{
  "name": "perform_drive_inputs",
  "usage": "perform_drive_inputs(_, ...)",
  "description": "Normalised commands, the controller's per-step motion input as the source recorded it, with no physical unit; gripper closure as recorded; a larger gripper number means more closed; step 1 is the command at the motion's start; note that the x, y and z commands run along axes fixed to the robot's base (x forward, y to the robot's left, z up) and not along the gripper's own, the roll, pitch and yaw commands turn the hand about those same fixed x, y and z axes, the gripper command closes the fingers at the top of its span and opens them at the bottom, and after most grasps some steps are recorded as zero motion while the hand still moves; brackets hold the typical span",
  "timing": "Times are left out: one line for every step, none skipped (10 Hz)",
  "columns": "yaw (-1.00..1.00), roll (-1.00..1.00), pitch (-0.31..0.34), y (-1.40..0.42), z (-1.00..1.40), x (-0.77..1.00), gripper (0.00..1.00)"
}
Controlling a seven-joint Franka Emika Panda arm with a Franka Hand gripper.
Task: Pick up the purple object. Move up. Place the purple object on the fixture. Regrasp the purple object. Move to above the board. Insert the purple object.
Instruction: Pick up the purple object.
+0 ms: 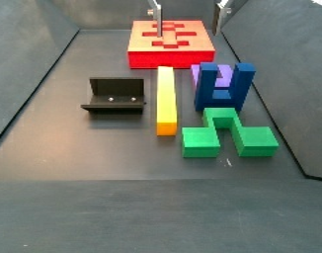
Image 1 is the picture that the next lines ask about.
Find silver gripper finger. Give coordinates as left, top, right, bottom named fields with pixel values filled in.
left=213, top=0, right=233, bottom=35
left=148, top=0, right=162, bottom=38

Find purple U-shaped block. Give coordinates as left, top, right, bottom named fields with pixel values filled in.
left=191, top=64, right=233, bottom=89

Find red puzzle board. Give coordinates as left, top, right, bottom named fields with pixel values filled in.
left=127, top=20, right=215, bottom=69

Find black angle fixture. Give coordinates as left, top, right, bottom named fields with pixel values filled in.
left=80, top=77, right=146, bottom=112

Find blue U-shaped block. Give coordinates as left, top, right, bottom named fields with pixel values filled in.
left=194, top=62, right=257, bottom=112

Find yellow long bar block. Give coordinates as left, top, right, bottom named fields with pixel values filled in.
left=156, top=66, right=176, bottom=136

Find green zigzag block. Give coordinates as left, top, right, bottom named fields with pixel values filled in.
left=182, top=108, right=278, bottom=158

